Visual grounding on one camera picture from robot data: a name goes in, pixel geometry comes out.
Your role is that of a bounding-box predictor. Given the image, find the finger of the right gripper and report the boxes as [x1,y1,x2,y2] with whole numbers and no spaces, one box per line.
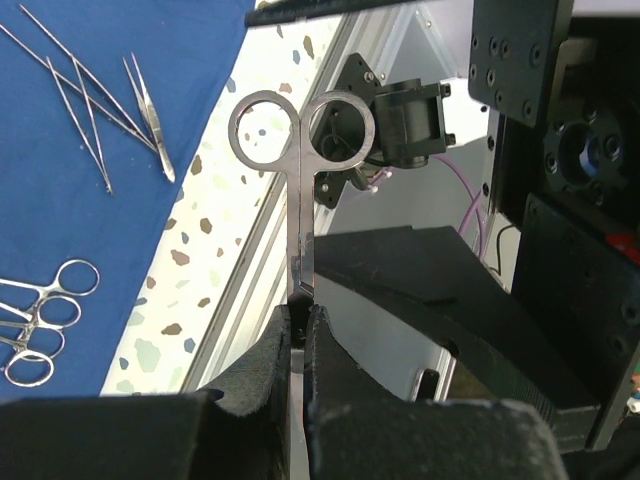
[244,0,410,28]
[315,226,599,443]

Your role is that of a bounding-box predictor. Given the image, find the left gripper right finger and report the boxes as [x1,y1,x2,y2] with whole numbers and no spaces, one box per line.
[303,306,567,479]

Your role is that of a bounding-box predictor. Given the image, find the steel scissors with ring handles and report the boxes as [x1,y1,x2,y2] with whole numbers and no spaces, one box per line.
[228,90,375,478]

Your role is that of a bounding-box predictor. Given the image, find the steel tweezers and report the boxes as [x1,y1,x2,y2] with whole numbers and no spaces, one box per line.
[123,53,176,183]
[0,4,161,154]
[45,55,115,196]

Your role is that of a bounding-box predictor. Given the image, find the blue surgical cloth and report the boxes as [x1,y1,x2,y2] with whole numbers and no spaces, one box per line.
[1,1,253,400]

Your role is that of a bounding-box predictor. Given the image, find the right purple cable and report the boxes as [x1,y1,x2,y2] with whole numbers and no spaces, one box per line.
[429,152,489,261]

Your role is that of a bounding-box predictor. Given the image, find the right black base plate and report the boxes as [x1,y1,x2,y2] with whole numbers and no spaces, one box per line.
[312,53,380,209]

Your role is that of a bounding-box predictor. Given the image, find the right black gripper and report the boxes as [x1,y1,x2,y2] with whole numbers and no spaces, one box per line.
[468,1,639,450]

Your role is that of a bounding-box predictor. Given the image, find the steel forceps with ring handles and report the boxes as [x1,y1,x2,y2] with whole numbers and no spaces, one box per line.
[1,258,101,330]

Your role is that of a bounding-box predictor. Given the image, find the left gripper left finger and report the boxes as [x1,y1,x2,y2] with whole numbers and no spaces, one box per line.
[1,306,291,479]

